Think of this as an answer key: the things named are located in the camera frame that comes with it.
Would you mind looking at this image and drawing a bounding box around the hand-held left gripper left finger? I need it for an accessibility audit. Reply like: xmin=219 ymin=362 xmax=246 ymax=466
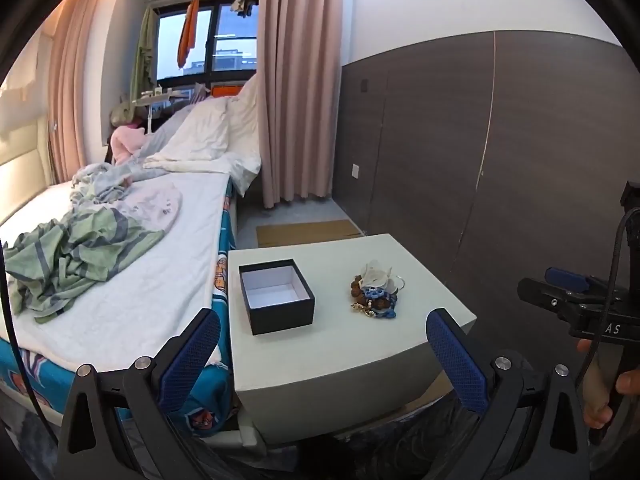
xmin=55 ymin=308 xmax=221 ymax=480

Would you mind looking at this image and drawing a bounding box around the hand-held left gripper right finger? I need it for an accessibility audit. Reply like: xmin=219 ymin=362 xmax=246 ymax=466
xmin=426 ymin=308 xmax=591 ymax=480

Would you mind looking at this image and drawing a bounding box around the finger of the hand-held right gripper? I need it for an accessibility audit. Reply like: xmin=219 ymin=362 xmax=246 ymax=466
xmin=517 ymin=279 xmax=618 ymax=328
xmin=544 ymin=267 xmax=592 ymax=293

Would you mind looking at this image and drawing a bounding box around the black cardboard box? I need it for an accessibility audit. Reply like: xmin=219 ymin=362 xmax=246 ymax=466
xmin=238 ymin=258 xmax=316 ymax=336

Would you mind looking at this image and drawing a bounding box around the blue hair tie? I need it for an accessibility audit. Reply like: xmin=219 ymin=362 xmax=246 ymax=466
xmin=362 ymin=287 xmax=397 ymax=320

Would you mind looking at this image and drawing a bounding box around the white fabric ornament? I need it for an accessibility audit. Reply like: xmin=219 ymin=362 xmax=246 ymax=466
xmin=361 ymin=258 xmax=394 ymax=287

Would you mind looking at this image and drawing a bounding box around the pile of bracelets and keychains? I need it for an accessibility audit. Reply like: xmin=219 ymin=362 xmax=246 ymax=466
xmin=348 ymin=274 xmax=397 ymax=312

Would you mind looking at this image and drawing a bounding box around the person's right hand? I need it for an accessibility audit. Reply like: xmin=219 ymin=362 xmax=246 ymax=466
xmin=576 ymin=338 xmax=640 ymax=430

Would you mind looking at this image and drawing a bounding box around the teal printed bed cover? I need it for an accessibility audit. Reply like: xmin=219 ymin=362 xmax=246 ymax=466
xmin=0 ymin=182 xmax=242 ymax=436

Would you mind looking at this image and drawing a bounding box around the bed with white sheet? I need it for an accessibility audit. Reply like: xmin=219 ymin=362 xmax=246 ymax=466
xmin=0 ymin=160 xmax=242 ymax=443

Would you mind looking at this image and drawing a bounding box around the black plastic bag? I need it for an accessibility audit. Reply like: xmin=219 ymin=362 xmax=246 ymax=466
xmin=295 ymin=395 xmax=506 ymax=480

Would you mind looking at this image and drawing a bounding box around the white bedside table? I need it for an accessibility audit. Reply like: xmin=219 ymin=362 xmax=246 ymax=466
xmin=227 ymin=232 xmax=478 ymax=447

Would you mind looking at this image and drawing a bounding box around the green striped blanket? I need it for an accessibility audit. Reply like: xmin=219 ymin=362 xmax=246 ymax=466
xmin=4 ymin=206 xmax=167 ymax=324

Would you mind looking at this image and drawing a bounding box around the pale printed cloth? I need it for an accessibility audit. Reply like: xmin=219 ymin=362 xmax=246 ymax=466
xmin=119 ymin=182 xmax=184 ymax=234

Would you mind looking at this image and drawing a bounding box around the brown cardboard sheet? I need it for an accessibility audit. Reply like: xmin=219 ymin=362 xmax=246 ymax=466
xmin=256 ymin=219 xmax=364 ymax=249

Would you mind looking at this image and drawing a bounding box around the light blue garment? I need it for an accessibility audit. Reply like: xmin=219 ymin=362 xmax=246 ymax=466
xmin=70 ymin=157 xmax=173 ymax=207

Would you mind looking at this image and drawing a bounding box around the white duvet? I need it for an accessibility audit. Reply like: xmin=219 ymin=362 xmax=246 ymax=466
xmin=144 ymin=74 xmax=264 ymax=197

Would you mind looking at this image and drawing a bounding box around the pink plush toy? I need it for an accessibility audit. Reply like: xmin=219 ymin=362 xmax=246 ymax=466
xmin=110 ymin=120 xmax=151 ymax=165

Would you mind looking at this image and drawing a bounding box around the green plush toy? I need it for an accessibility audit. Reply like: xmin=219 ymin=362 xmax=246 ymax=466
xmin=109 ymin=100 xmax=135 ymax=127

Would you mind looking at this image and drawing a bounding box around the white stand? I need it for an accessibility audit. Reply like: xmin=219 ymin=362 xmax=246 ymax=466
xmin=131 ymin=86 xmax=177 ymax=137

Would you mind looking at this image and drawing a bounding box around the beige padded headboard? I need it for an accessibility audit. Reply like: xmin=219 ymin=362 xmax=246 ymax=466
xmin=0 ymin=85 xmax=57 ymax=223

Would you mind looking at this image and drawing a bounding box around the pink curtain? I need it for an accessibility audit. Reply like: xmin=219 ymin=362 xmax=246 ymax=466
xmin=46 ymin=0 xmax=110 ymax=184
xmin=256 ymin=0 xmax=359 ymax=209

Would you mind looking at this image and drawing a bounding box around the green hanging garment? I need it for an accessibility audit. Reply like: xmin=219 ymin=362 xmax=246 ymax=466
xmin=130 ymin=6 xmax=161 ymax=93

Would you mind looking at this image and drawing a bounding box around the orange hanging garment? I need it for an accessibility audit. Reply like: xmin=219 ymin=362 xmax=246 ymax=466
xmin=177 ymin=0 xmax=202 ymax=69

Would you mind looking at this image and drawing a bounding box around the window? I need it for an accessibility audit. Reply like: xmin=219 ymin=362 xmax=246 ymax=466
xmin=154 ymin=2 xmax=261 ymax=87

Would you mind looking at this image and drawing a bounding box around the black cable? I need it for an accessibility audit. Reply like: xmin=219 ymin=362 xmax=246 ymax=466
xmin=0 ymin=242 xmax=57 ymax=463
xmin=575 ymin=207 xmax=640 ymax=411

